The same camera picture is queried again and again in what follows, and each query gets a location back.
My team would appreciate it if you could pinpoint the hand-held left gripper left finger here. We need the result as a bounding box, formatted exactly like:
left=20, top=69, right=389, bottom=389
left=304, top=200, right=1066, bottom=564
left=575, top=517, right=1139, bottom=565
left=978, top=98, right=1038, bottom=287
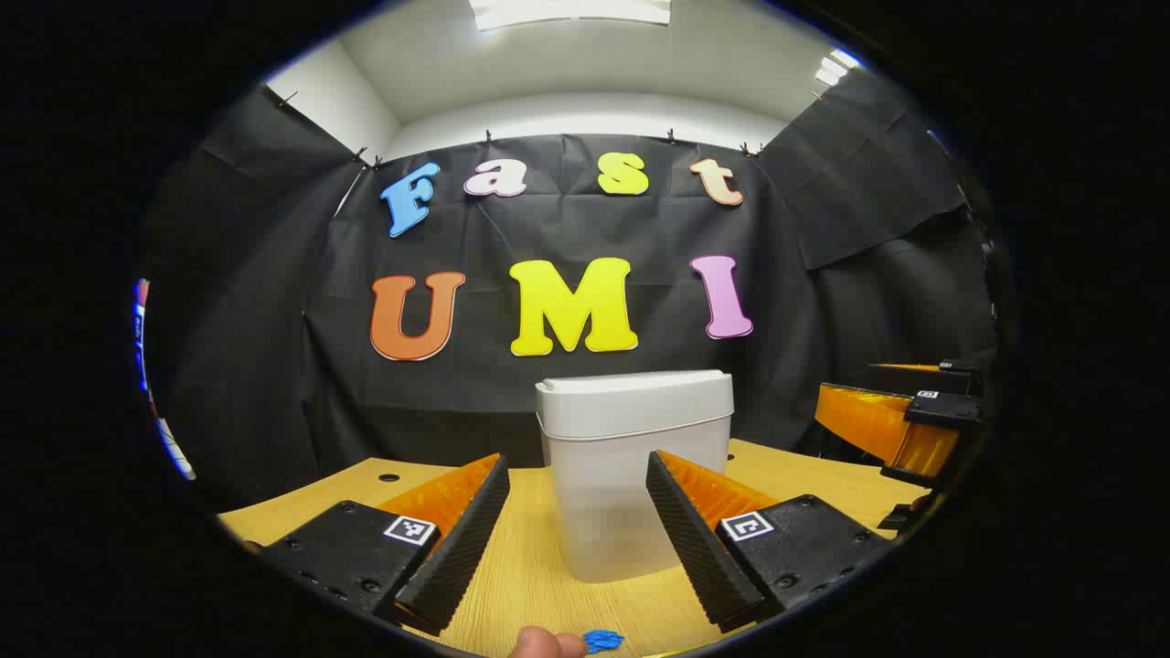
left=242, top=452, right=511, bottom=638

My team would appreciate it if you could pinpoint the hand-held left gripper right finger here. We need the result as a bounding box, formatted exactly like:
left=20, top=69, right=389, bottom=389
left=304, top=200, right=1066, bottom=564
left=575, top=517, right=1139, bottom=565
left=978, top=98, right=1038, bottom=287
left=645, top=450, right=901, bottom=634

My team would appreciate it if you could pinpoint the white desktop garbage bin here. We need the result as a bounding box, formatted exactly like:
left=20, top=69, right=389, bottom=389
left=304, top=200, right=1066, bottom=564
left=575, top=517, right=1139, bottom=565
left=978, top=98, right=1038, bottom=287
left=535, top=369, right=735, bottom=584

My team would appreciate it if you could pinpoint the wooden desktop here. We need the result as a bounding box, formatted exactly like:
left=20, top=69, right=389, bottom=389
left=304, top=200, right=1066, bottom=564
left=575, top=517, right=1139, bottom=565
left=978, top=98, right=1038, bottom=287
left=218, top=439, right=933, bottom=658

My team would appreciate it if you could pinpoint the black backdrop cloth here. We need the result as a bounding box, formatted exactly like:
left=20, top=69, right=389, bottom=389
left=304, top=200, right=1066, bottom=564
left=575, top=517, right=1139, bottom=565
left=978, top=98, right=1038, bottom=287
left=137, top=69, right=997, bottom=513

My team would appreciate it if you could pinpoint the white side table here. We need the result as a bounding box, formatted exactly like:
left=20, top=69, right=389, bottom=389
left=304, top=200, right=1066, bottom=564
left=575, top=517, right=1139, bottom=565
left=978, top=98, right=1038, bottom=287
left=155, top=416, right=197, bottom=481

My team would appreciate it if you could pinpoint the small ceiling light panel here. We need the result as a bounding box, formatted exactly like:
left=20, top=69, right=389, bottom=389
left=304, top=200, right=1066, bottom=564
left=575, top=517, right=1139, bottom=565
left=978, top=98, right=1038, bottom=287
left=816, top=50, right=865, bottom=90

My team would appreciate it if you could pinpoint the computer monitor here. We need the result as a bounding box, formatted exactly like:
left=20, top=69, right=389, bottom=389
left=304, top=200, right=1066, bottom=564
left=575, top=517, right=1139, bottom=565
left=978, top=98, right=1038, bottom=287
left=131, top=277, right=152, bottom=394

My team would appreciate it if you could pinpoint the large ceiling light panel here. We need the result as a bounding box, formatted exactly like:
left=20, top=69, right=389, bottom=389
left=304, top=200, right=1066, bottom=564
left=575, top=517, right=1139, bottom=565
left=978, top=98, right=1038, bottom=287
left=469, top=0, right=673, bottom=33

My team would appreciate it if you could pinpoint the black table edge bracket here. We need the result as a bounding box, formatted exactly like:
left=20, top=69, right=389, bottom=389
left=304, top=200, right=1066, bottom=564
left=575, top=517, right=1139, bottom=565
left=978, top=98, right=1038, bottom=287
left=877, top=498, right=933, bottom=534

